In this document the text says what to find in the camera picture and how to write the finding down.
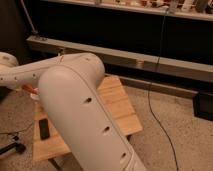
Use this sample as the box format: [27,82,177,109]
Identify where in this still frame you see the wooden table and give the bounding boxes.
[33,76,142,161]

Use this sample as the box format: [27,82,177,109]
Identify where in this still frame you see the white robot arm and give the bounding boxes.
[0,52,147,171]

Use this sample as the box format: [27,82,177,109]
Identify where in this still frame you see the hanging black power cable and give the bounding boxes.
[147,7,181,171]

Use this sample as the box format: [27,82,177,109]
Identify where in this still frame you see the black cable on floor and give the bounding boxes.
[0,122,35,141]

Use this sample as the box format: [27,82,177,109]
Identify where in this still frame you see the black tripod leg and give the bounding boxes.
[0,142,26,155]

